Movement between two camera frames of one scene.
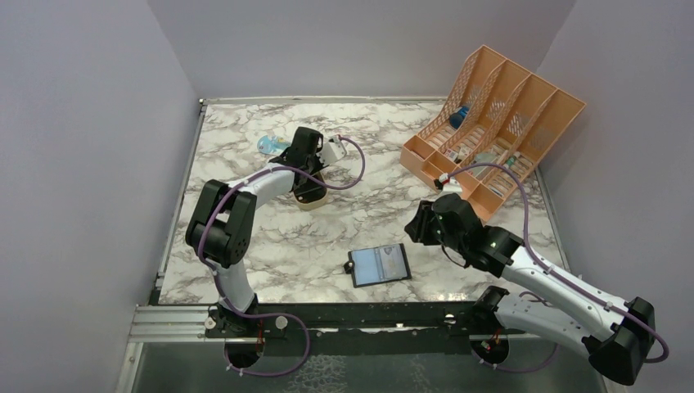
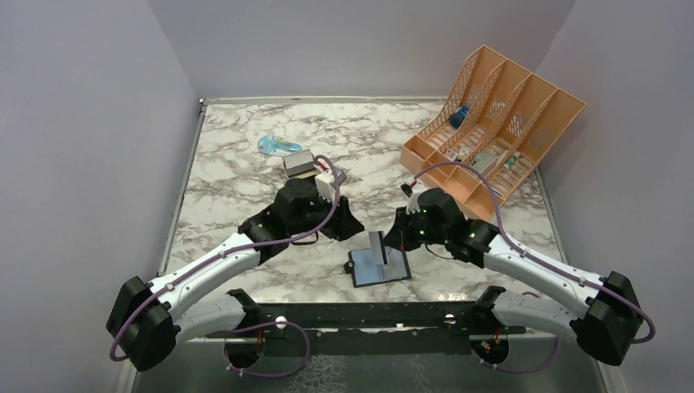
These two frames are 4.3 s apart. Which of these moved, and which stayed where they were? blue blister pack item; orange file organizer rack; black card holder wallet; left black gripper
Moved: left black gripper
Stayed: blue blister pack item; black card holder wallet; orange file organizer rack
